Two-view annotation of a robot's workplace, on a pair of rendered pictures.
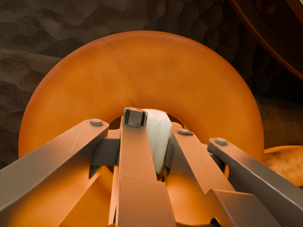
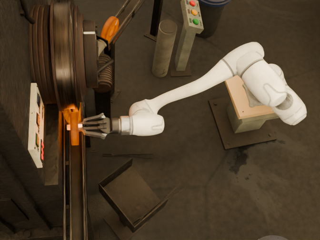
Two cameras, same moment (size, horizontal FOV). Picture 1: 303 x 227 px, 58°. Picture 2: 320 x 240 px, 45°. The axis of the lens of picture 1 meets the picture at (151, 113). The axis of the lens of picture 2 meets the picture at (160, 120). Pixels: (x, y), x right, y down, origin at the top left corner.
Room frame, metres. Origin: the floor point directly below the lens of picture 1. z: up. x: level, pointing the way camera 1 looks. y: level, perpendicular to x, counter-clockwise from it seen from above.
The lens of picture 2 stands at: (-0.05, 0.76, 2.48)
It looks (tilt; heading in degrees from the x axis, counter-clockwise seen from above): 63 degrees down; 259
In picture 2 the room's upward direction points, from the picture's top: 14 degrees clockwise
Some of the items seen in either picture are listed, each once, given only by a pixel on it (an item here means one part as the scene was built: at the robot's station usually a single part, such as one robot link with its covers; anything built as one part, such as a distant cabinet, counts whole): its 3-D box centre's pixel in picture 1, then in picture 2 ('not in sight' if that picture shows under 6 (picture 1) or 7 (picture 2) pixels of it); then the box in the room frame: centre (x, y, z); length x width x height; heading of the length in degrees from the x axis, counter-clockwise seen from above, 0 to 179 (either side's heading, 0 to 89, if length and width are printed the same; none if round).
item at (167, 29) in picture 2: not in sight; (163, 50); (-0.29, -0.91, 0.26); 0.12 x 0.12 x 0.52
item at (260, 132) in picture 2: not in sight; (248, 110); (-0.90, -0.53, 0.16); 0.40 x 0.40 x 0.31; 15
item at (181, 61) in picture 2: not in sight; (186, 41); (-0.45, -0.97, 0.31); 0.24 x 0.16 x 0.62; 97
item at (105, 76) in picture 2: not in sight; (102, 90); (0.11, -0.55, 0.27); 0.22 x 0.13 x 0.53; 97
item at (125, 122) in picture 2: not in sight; (125, 125); (-0.05, -0.03, 0.83); 0.09 x 0.06 x 0.09; 97
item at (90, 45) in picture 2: not in sight; (92, 54); (0.10, -0.21, 1.11); 0.28 x 0.06 x 0.28; 97
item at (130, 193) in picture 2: not in sight; (130, 209); (-0.11, 0.25, 0.36); 0.26 x 0.20 x 0.72; 132
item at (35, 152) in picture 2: not in sight; (37, 125); (0.27, 0.15, 1.15); 0.26 x 0.02 x 0.18; 97
